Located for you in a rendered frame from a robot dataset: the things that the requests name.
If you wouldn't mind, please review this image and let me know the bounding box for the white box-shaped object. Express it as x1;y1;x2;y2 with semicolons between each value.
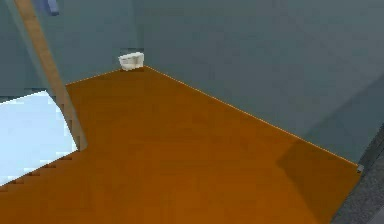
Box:
118;51;145;72

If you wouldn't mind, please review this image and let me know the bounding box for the blue object on wall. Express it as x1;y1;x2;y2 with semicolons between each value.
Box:
34;0;61;17

